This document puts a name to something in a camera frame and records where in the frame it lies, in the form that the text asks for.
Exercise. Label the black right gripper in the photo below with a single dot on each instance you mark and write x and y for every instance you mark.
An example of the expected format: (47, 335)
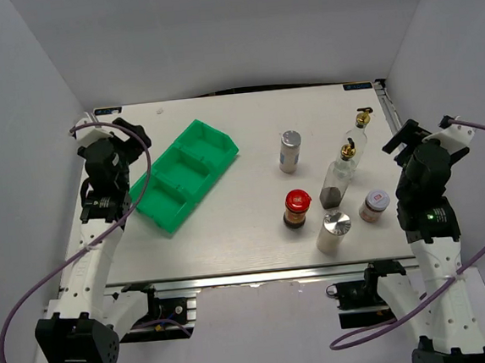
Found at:
(411, 134)

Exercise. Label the green three-compartment plastic bin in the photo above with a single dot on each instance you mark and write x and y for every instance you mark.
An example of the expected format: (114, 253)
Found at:
(182, 176)

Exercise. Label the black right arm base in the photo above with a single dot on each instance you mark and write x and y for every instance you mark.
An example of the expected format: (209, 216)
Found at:
(383, 295)

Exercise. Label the white lid spice jar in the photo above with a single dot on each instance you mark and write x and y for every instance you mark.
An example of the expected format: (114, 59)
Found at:
(373, 206)

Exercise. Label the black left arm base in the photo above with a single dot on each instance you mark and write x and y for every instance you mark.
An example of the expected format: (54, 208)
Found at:
(170, 316)

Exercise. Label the blue logo sticker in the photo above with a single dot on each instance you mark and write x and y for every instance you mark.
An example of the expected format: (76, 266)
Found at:
(107, 111)
(357, 86)

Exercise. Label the left blue logo sticker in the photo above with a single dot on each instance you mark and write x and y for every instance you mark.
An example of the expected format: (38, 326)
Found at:
(107, 111)

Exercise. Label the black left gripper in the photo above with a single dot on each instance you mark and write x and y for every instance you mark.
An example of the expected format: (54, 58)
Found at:
(132, 147)

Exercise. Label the white shaker silver lid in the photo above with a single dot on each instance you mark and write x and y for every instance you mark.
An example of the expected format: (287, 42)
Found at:
(335, 225)

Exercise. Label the aluminium table frame rail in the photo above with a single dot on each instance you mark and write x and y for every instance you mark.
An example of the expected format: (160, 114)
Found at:
(389, 111)

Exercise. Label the glass bottle with dark sauce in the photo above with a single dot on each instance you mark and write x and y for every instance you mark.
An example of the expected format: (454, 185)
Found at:
(340, 173)

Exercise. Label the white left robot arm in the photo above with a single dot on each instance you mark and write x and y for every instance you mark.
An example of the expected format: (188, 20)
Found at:
(86, 325)

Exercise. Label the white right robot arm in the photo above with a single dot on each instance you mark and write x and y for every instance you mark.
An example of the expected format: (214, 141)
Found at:
(433, 234)

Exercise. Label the right blue logo sticker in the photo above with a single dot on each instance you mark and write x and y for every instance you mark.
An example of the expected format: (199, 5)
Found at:
(357, 86)

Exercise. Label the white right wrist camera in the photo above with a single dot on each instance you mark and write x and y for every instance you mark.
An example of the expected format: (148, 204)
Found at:
(452, 137)

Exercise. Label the clear glass bottle gold spout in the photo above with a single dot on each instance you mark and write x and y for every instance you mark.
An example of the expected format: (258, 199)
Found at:
(358, 133)

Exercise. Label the white shaker blue label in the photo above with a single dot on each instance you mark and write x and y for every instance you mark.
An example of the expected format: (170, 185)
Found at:
(289, 151)

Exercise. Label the red cap sauce bottle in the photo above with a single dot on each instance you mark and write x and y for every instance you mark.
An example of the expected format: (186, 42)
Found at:
(297, 204)

